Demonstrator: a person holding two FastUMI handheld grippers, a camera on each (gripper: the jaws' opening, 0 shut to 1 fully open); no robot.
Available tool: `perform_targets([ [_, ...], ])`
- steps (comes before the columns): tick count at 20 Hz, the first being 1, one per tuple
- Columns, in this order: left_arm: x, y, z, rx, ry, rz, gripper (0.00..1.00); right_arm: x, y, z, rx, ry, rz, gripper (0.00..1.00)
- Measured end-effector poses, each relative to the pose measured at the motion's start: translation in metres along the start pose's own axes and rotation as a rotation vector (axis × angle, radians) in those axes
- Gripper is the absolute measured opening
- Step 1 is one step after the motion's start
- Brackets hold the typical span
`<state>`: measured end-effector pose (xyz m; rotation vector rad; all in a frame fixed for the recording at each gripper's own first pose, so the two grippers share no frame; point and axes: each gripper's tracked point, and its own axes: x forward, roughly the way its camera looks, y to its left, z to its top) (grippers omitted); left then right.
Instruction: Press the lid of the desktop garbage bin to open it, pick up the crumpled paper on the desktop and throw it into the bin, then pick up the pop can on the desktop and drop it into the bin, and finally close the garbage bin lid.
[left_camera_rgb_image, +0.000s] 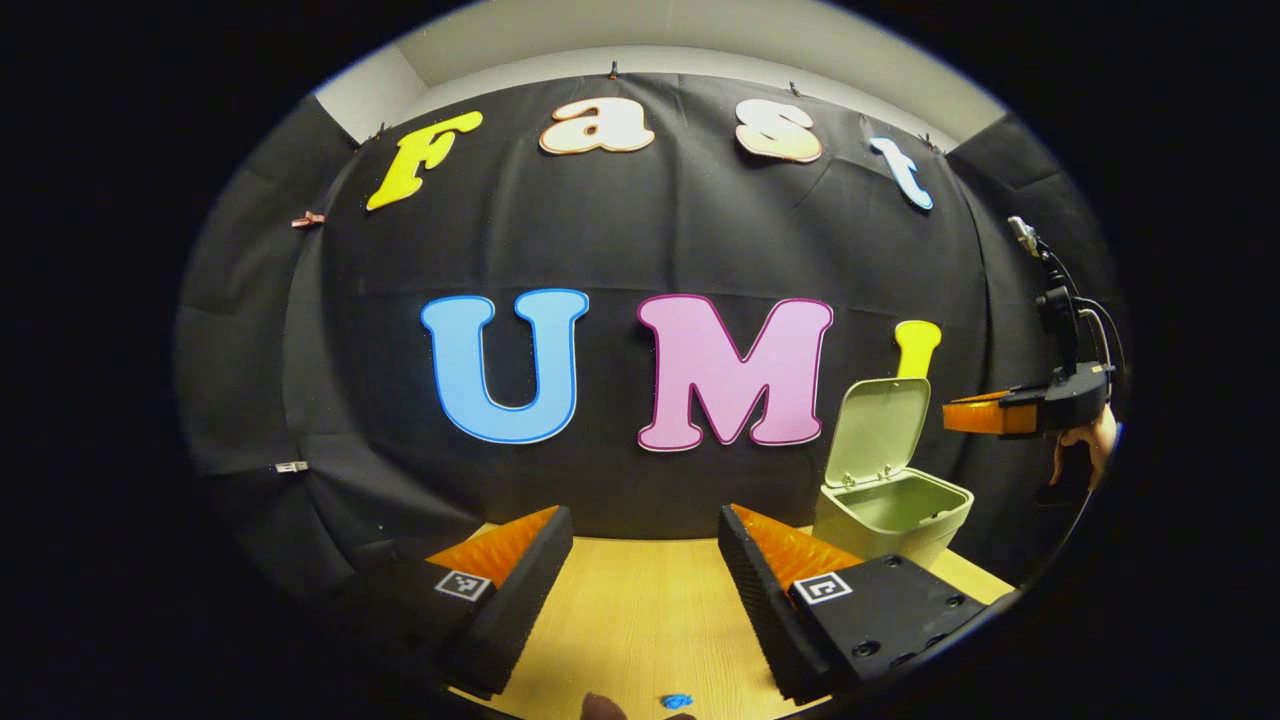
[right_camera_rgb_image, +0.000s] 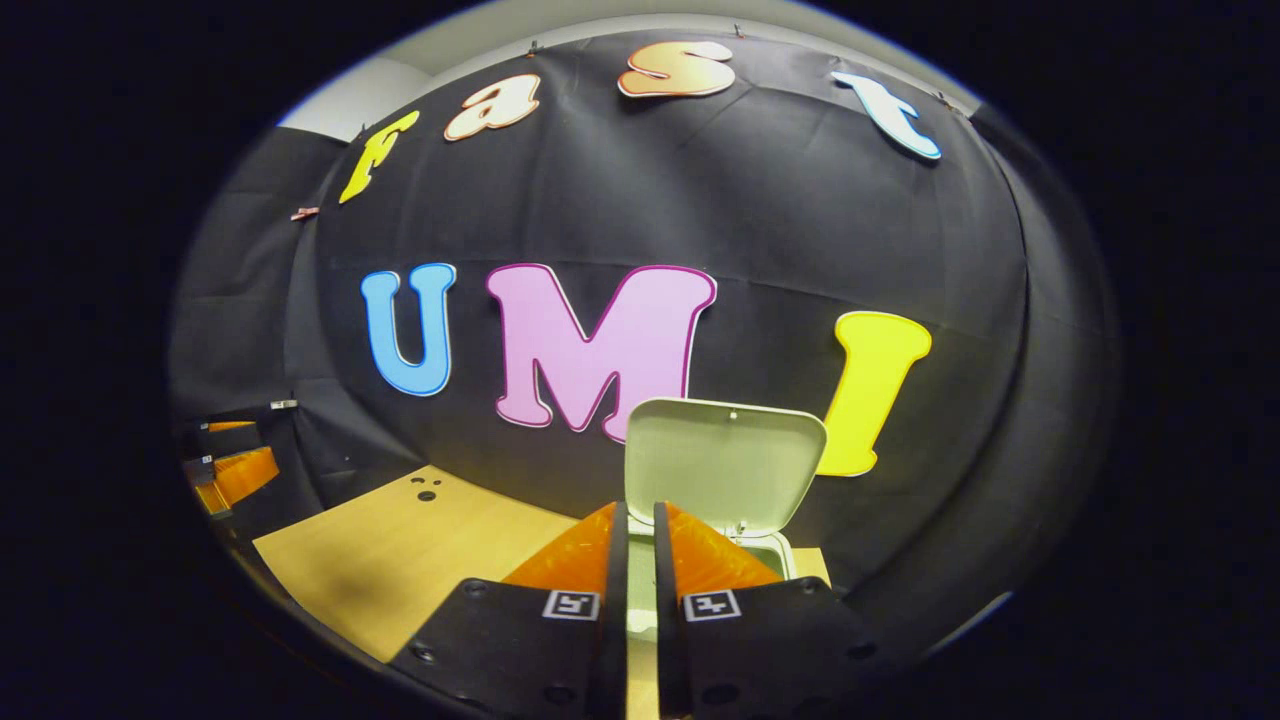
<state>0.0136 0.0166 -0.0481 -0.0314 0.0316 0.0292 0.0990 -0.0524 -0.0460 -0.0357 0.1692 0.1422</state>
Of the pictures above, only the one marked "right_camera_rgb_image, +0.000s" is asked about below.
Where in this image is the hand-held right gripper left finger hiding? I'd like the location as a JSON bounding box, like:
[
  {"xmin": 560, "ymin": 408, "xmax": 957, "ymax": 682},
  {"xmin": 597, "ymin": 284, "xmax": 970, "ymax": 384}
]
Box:
[{"xmin": 390, "ymin": 502, "xmax": 629, "ymax": 720}]

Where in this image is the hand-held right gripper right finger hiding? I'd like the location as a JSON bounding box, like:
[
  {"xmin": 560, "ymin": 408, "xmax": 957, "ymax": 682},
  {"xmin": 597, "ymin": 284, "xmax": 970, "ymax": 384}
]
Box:
[{"xmin": 655, "ymin": 502, "xmax": 883, "ymax": 720}]

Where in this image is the pale green desktop garbage bin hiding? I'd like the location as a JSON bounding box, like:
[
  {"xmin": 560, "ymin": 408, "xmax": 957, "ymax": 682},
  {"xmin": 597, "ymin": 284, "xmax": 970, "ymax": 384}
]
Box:
[{"xmin": 624, "ymin": 397, "xmax": 829, "ymax": 641}]

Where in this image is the wooden desktop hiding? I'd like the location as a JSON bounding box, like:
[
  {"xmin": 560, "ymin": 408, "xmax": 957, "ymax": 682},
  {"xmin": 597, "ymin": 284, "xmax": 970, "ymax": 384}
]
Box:
[{"xmin": 252, "ymin": 465, "xmax": 831, "ymax": 720}]

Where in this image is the black backdrop cloth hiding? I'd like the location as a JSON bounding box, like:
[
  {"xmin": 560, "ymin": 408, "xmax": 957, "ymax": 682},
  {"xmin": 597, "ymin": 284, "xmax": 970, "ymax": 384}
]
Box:
[{"xmin": 168, "ymin": 30, "xmax": 1121, "ymax": 681}]

